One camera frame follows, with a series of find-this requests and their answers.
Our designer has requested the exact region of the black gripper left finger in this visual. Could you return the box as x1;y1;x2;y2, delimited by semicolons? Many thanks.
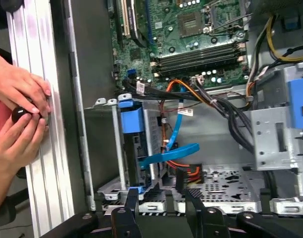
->
40;188;140;238

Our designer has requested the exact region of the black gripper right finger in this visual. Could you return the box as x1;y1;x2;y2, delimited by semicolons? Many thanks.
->
185;188;303;238

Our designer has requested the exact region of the orange power wire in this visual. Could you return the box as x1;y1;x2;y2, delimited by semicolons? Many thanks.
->
160;79;216;194

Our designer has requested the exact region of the hard disk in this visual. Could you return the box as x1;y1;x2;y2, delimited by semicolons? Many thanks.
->
117;93;153;199

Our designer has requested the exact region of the round black tool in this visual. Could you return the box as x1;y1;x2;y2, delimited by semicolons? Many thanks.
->
11;106;29;124

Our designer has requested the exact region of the silver disk bay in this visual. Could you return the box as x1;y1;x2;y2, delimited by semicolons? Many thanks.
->
92;93;167;201

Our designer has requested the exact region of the person's right hand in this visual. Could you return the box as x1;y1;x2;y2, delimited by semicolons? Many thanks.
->
0;113;50;171

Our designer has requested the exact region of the person's left hand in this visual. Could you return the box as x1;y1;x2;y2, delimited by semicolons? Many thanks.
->
0;48;52;118

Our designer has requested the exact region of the silver drive cage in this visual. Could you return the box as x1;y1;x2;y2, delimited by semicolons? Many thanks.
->
250;61;303;172

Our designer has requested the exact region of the black PC case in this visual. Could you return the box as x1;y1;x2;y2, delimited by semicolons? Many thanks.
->
50;0;303;238

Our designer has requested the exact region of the black RAM slot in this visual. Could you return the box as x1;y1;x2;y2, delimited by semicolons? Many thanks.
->
152;47;245;66
152;59;248;76
152;53;246;71
152;41;244;61

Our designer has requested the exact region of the green motherboard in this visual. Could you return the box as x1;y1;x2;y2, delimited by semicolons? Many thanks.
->
111;0;250;89

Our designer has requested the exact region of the CPU socket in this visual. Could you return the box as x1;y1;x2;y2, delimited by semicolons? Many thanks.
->
176;11;209;38

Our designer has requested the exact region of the metal locking lever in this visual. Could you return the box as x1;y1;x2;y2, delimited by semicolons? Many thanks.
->
210;14;253;33

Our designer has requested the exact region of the blue expansion slot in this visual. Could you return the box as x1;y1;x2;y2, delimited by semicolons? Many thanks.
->
144;0;155;46

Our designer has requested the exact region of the white expansion slot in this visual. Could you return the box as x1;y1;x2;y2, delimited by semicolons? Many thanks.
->
120;0;132;40

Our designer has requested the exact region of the metal socket cover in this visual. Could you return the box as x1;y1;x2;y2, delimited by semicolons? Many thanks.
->
207;0;249;34

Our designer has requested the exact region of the blue data wire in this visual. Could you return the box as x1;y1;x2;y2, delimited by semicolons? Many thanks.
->
138;83;201;170

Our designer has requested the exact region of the black cable bundle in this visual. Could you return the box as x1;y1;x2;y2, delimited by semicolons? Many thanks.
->
121;76;256;154

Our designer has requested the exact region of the blue plastic drive bracket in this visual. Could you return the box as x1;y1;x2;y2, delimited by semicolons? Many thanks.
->
288;79;303;131

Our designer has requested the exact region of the yellow wire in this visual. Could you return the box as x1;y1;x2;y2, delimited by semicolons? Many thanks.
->
250;14;303;62

